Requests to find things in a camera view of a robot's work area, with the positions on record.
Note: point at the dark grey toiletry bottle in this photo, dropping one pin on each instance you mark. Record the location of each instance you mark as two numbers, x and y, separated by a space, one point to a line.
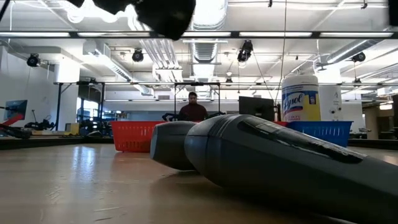
169 146

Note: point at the grey handheld vacuum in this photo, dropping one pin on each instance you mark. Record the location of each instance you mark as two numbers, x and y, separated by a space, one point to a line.
280 174

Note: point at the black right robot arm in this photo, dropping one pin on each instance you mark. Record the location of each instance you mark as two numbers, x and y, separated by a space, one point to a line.
393 12

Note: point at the black ceiling spotlight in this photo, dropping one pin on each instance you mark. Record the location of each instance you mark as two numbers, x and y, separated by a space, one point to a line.
137 56
33 60
245 51
359 57

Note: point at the black overhead crossbar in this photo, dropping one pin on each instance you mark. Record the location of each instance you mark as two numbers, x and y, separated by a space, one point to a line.
234 34

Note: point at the person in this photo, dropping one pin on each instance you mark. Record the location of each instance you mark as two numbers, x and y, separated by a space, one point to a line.
192 113

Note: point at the black monitor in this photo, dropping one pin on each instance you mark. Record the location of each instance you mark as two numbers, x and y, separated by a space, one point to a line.
256 107

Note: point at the yellow box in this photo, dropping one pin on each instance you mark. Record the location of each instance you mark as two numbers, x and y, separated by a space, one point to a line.
72 129

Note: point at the white yellow wipes canister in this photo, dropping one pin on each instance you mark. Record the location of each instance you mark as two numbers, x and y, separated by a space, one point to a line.
300 102

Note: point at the blue screen monitor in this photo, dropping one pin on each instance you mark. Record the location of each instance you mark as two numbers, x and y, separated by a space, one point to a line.
15 109

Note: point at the blue plastic basket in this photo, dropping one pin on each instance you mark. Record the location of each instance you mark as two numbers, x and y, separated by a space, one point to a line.
326 132

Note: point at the silver ventilation duct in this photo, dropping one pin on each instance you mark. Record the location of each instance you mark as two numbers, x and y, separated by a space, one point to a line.
205 53

